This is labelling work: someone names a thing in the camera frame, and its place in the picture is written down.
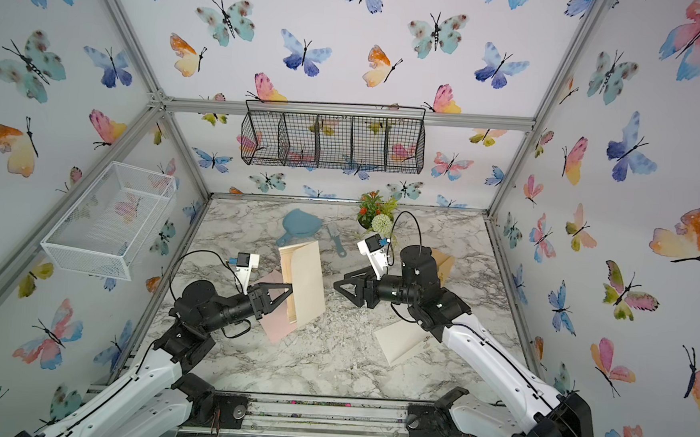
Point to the white pot with artificial plant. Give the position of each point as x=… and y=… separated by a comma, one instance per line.
x=376, y=213

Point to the black wire wall basket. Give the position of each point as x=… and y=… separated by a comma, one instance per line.
x=352, y=138

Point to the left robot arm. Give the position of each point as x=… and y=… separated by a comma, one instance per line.
x=154, y=369

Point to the kraft brown envelope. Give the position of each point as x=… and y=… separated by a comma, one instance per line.
x=444, y=265

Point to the cream white envelope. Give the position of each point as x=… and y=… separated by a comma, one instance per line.
x=401, y=341

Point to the pink envelope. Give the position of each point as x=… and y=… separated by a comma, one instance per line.
x=276, y=325

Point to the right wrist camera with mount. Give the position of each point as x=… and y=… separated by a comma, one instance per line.
x=375, y=249

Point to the teal plastic dustpan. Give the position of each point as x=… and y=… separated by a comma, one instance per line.
x=299, y=225

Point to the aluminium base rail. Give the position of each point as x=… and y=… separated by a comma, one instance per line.
x=280, y=416

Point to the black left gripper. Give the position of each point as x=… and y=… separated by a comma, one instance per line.
x=260, y=301

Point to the white mesh wall basket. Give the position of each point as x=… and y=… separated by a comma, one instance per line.
x=104, y=230

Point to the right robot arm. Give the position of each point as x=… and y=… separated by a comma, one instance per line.
x=531, y=407

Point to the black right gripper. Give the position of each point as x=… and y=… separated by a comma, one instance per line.
x=366, y=285

